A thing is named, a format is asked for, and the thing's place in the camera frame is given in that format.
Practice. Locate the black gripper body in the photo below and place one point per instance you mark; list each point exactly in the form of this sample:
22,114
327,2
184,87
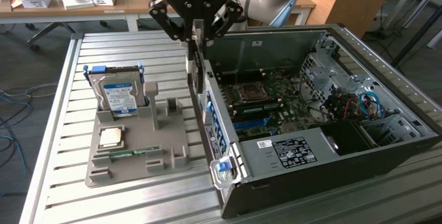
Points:
197,1

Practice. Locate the graphics card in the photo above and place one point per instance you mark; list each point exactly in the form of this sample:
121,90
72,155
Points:
197,66

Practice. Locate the wooden desk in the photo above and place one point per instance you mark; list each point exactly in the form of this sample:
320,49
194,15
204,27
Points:
132,6

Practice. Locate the white open box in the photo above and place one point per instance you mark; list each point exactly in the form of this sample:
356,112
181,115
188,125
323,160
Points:
74,6

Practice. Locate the CPU socket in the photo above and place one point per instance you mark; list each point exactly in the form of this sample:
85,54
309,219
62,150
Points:
252,92

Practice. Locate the hard disk with blue rails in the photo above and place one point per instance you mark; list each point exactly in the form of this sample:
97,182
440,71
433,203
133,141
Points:
120,97

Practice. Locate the wooden cabinet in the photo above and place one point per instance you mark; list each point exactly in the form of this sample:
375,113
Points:
345,1

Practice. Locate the installed green RAM stick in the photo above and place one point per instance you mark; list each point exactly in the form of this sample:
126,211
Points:
257,108

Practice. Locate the green motherboard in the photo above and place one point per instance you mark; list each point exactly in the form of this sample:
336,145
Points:
287,110

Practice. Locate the blue card retainer strip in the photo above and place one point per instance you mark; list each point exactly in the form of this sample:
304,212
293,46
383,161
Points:
217,120

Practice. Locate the expansion slot with blue latch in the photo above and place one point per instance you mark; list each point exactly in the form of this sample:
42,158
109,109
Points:
252,124

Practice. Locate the grey parts rack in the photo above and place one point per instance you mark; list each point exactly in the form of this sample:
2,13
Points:
138,136

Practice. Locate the CPU chip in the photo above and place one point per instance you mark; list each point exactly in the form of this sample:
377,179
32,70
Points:
112,137

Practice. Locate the grey power supply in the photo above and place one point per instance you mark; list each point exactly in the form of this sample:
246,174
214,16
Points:
263,156

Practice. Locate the blue case release latch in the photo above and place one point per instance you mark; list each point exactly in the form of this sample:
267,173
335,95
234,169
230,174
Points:
222,166

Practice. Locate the metal disk bay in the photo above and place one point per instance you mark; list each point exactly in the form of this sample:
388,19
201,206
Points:
391,131

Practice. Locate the black open PC case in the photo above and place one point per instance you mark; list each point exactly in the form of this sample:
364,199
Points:
311,182

